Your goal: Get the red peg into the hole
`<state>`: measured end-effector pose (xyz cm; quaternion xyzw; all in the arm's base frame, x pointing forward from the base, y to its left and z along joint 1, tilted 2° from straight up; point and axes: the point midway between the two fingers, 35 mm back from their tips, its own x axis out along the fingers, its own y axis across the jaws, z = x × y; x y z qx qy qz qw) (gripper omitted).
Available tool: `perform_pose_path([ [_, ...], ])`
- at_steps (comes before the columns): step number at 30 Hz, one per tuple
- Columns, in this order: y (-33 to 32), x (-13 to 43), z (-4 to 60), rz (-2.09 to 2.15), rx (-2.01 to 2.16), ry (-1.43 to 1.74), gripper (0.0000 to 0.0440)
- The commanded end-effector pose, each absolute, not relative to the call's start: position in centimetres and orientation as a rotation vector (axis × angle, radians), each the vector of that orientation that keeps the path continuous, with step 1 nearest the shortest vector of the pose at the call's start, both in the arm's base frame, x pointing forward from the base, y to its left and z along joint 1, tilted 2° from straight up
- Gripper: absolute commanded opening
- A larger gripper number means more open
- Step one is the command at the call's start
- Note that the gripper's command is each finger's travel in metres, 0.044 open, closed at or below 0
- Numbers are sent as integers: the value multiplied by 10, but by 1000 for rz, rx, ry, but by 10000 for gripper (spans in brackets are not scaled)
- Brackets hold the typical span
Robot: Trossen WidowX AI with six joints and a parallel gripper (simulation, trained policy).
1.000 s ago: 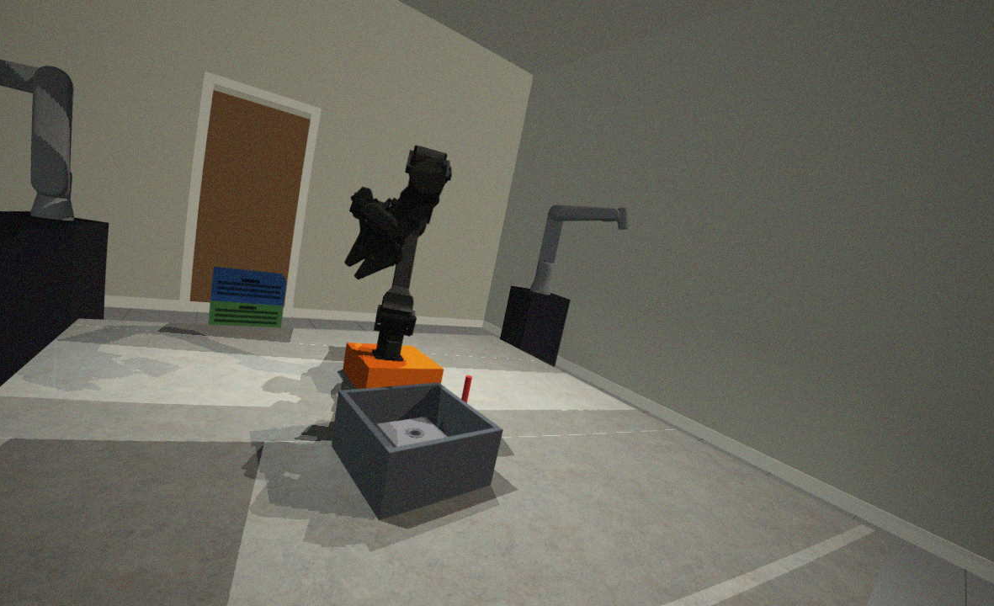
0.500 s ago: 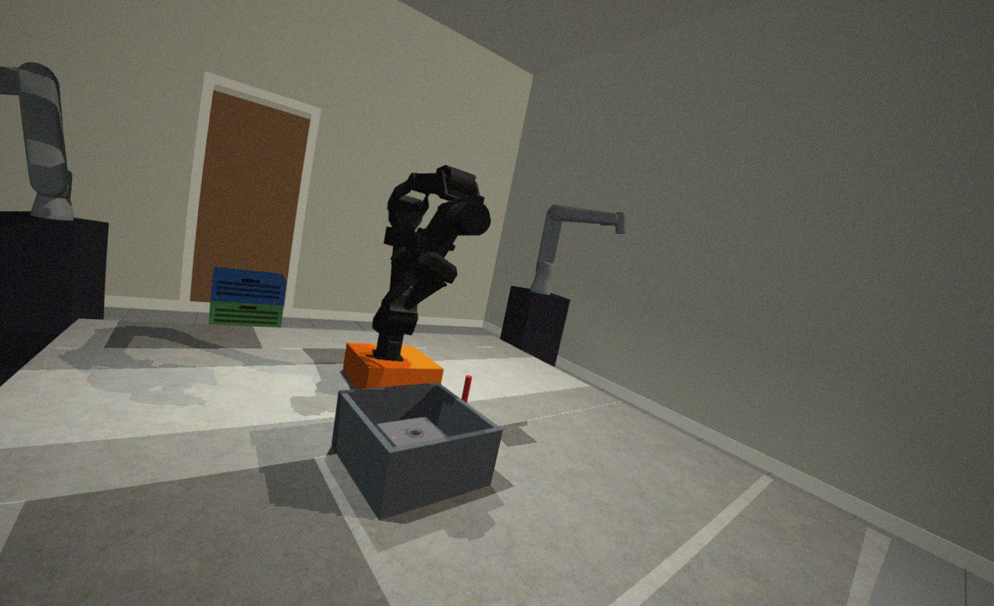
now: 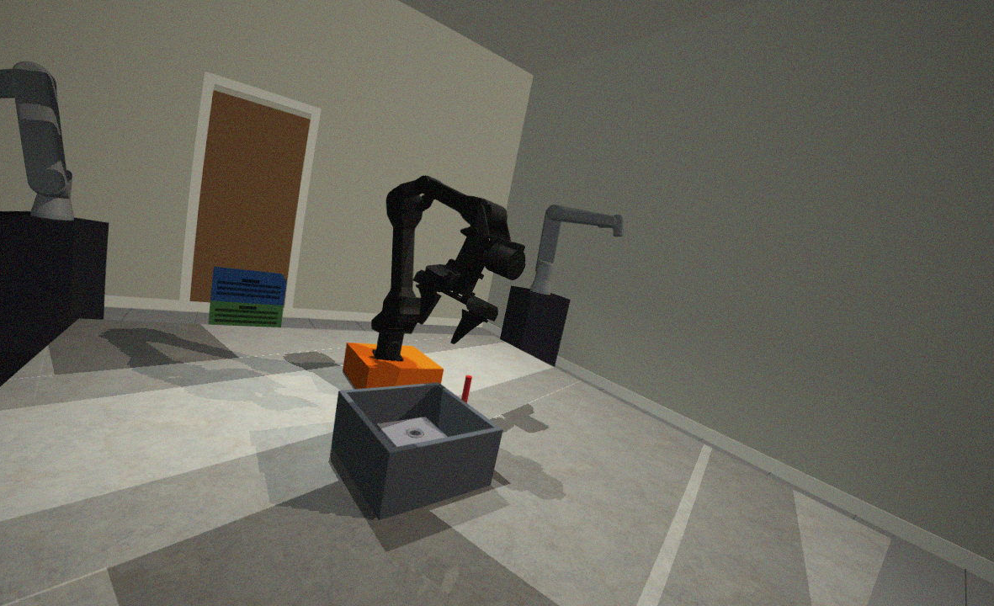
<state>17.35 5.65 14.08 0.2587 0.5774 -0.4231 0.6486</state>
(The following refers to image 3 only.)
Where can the red peg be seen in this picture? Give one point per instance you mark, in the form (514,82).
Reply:
(466,389)

